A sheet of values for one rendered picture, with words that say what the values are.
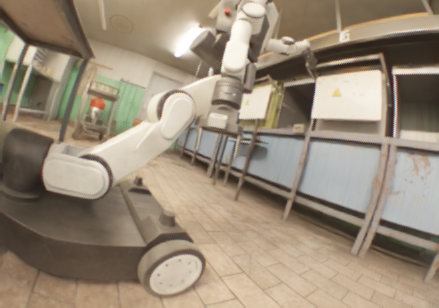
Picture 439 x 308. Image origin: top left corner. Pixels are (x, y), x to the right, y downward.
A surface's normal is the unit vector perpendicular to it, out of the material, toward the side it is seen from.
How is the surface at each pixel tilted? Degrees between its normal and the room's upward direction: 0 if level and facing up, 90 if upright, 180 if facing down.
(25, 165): 90
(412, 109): 90
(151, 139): 114
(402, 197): 90
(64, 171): 90
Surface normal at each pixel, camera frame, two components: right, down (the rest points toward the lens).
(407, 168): -0.84, -0.26
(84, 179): 0.62, 0.15
